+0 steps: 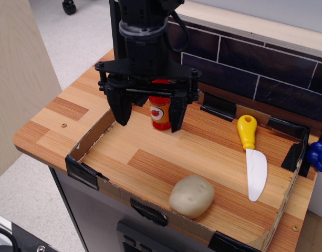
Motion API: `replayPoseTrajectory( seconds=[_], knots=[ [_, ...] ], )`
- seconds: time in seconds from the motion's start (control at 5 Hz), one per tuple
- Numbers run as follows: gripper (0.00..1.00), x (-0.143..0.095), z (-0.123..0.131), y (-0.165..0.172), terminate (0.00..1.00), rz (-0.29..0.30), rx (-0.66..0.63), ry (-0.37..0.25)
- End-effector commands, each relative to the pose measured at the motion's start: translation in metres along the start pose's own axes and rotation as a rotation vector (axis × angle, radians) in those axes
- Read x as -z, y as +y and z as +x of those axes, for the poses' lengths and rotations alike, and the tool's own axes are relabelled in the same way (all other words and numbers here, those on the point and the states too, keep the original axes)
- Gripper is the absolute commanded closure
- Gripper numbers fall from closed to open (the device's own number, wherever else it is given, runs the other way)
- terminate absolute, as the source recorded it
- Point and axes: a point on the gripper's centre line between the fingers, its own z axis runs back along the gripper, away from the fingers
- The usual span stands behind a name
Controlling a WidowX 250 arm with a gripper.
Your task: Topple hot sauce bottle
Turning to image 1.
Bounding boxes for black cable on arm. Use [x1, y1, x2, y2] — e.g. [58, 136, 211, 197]
[164, 10, 190, 53]

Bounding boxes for beige toy potato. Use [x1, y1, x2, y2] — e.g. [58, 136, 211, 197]
[169, 175, 215, 219]

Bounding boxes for dark tile backsplash panel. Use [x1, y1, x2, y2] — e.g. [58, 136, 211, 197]
[168, 18, 322, 122]

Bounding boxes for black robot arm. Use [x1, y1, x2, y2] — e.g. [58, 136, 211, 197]
[95, 1, 202, 132]

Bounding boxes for black caster wheel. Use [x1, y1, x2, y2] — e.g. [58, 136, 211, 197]
[62, 0, 77, 15]

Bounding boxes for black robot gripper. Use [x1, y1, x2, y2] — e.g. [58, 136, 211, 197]
[95, 36, 202, 133]

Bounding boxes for yellow handled toy knife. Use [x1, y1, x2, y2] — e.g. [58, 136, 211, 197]
[237, 115, 268, 202]

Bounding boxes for red hot sauce bottle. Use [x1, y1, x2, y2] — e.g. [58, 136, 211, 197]
[149, 78, 173, 131]

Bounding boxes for black device bottom left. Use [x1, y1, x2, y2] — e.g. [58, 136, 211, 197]
[0, 223, 58, 251]

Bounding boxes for light wooden side panel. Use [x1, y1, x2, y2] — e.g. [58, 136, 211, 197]
[0, 1, 61, 176]

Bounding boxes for blue toy grapes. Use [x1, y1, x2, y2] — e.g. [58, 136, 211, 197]
[306, 141, 322, 172]

